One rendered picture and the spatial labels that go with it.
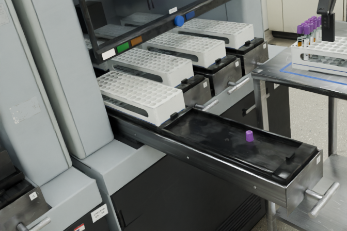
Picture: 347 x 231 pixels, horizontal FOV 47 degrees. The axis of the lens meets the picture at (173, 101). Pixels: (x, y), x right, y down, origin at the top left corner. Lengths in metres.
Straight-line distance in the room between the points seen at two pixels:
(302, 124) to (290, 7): 1.33
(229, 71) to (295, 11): 2.24
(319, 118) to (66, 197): 1.77
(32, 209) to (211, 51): 0.66
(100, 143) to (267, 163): 0.46
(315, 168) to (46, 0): 0.65
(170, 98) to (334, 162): 0.88
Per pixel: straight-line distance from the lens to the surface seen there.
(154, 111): 0.92
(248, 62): 1.30
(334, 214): 1.45
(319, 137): 2.28
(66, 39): 0.94
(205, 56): 1.18
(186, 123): 0.95
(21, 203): 0.90
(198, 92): 1.13
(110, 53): 0.98
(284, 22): 3.51
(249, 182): 0.79
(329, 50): 1.06
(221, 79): 1.20
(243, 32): 1.32
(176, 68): 1.10
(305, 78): 1.07
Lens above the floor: 1.30
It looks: 28 degrees down
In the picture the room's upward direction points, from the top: 12 degrees counter-clockwise
